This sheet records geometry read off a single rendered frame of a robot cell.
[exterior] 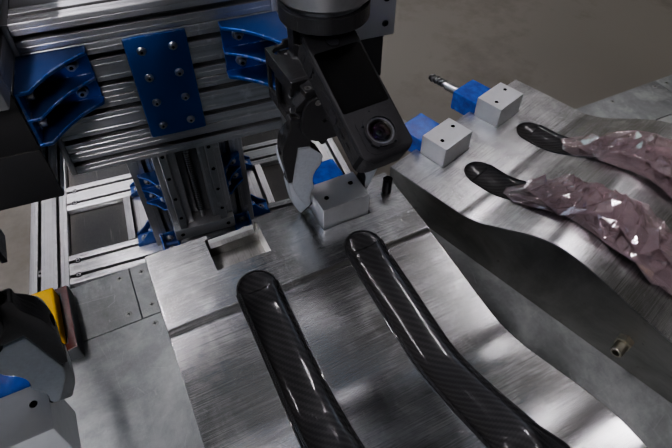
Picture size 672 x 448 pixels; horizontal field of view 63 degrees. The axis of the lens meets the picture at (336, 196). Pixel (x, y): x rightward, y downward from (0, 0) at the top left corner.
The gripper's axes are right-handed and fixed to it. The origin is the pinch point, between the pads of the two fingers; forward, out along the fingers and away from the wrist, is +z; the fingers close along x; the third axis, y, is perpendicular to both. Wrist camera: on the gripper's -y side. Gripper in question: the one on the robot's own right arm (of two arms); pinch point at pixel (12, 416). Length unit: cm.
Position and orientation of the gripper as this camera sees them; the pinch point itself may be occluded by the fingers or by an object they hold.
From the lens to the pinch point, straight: 43.1
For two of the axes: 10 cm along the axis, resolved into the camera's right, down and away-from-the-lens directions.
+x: -9.0, 3.2, -3.0
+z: 0.0, 6.8, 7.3
